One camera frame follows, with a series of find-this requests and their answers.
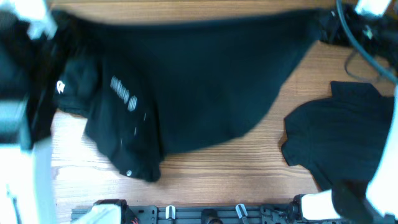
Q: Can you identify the pile of black clothes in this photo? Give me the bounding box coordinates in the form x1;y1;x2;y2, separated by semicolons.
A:
281;81;394;190

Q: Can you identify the black polo shirt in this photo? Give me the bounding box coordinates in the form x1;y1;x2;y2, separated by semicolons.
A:
57;9;320;182

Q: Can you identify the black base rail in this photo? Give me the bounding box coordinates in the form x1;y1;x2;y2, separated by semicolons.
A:
70;198;312;224

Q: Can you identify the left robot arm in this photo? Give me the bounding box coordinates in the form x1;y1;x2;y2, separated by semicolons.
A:
1;0;63;223

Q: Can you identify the folded black shirt with logo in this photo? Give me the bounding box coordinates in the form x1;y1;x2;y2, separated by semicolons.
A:
0;37;100;119

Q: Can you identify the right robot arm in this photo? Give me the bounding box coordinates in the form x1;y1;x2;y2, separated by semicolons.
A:
282;1;397;223

